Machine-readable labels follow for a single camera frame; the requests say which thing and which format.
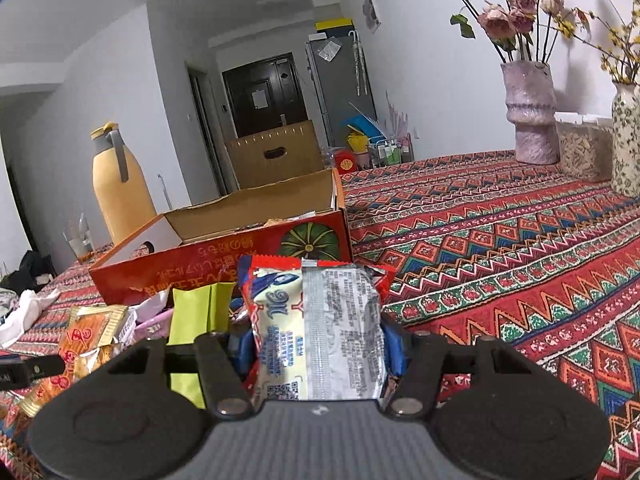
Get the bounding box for pink snack packet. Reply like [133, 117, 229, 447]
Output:
[132, 307, 174, 342]

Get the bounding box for yellow box on fridge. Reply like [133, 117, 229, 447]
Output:
[314, 18, 354, 32]

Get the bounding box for dried pink roses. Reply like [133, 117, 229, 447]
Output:
[449, 0, 576, 65]

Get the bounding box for dark entrance door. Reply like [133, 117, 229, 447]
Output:
[222, 53, 308, 138]

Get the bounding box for yellow thermos jug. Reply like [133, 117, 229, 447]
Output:
[91, 122, 156, 245]

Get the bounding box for yellow blossom branches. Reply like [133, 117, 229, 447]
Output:
[552, 0, 639, 86]

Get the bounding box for red cardboard snack box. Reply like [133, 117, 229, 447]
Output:
[90, 169, 352, 306]

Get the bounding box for patterned red tablecloth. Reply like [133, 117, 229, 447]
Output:
[1, 152, 639, 479]

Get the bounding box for white crumpled cloth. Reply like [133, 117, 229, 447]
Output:
[0, 288, 60, 349]

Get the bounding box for floral ceramic vase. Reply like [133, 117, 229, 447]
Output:
[612, 82, 639, 198]

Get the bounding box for grey refrigerator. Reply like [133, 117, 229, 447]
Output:
[306, 26, 378, 148]

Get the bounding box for white blue biscuit packet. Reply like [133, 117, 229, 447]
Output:
[239, 255, 395, 406]

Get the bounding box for wire rack with bottles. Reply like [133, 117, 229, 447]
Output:
[369, 136, 414, 168]

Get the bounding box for glass cup with drink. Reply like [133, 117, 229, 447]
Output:
[63, 211, 94, 262]

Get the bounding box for orange red snack packet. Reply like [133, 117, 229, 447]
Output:
[20, 306, 128, 417]

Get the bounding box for wall electrical panel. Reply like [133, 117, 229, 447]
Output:
[362, 0, 382, 34]

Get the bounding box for wooden chair back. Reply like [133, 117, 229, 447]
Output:
[226, 120, 324, 188]

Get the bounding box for green snack bar packet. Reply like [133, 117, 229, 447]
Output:
[168, 283, 235, 408]

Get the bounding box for pink textured vase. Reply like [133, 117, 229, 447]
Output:
[501, 61, 560, 165]

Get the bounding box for clear plastic storage jar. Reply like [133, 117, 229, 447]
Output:
[555, 112, 613, 182]

